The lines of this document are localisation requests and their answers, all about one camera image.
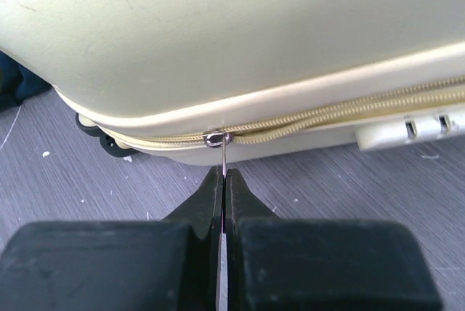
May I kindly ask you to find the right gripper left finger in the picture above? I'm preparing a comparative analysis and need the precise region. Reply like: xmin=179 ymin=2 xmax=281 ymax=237
xmin=1 ymin=167 xmax=222 ymax=310

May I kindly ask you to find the dark navy garment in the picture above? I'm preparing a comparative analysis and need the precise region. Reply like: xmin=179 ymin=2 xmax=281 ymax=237
xmin=0 ymin=52 xmax=51 ymax=112

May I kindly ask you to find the yellow hard-shell suitcase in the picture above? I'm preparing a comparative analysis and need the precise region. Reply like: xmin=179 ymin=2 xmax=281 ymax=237
xmin=1 ymin=0 xmax=464 ymax=166

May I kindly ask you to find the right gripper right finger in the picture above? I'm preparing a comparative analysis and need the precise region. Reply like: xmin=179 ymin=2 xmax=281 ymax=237
xmin=224 ymin=169 xmax=443 ymax=310

